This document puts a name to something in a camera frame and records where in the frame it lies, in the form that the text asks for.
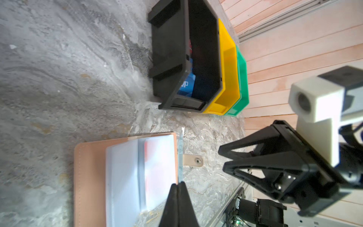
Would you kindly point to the cards stack in black bin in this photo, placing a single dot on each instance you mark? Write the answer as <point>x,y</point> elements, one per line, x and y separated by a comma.
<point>187,87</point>

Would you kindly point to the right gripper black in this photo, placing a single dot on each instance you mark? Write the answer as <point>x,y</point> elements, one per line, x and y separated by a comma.
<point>291,171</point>

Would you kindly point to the tan leather card holder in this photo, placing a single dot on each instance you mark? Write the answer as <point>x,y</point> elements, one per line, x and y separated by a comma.
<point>109,180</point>

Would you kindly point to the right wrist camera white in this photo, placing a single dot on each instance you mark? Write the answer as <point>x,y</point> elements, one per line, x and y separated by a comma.
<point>326,103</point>

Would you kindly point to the yellow plastic bin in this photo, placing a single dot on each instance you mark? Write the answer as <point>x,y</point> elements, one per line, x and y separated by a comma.
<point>230,92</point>

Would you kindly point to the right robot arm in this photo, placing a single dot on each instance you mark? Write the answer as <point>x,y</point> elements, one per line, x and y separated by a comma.
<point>270,212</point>

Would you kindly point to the black plastic bin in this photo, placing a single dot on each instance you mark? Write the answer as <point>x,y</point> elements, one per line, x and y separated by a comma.
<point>173,24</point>

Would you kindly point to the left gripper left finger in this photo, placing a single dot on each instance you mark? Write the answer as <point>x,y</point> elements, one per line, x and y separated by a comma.
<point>170,214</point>

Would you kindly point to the green plastic bin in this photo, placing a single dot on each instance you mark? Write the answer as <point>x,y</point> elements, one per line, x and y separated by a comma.
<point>243,101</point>

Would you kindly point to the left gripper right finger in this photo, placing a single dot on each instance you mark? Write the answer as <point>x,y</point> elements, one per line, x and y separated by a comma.
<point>186,214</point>

